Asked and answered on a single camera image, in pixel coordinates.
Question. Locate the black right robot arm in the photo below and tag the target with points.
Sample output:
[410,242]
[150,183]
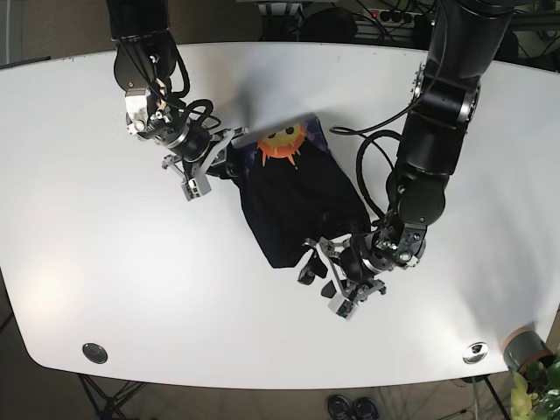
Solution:
[151,72]

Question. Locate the green potted plant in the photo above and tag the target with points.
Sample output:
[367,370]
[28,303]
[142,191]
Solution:
[535,395]

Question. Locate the person's dark shoes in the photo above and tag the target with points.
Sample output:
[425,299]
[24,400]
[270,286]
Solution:
[363,408]

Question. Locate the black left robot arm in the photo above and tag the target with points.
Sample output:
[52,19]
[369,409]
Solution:
[430,132]

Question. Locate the black printed T-shirt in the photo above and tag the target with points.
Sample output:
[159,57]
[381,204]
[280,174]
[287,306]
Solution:
[292,190]

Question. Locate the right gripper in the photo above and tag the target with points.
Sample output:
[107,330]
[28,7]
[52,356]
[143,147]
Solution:
[198,147]

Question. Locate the metal table grommet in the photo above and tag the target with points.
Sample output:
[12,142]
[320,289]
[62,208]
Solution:
[475,353]
[95,353]

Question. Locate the right metal table grommet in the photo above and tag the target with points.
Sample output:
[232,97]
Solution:
[475,353]

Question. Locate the left metal table grommet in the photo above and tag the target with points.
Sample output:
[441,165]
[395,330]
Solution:
[95,353]

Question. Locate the grey plant pot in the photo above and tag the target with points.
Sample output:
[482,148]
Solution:
[524,346]

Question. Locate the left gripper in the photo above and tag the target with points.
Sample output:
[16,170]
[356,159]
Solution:
[359,256]

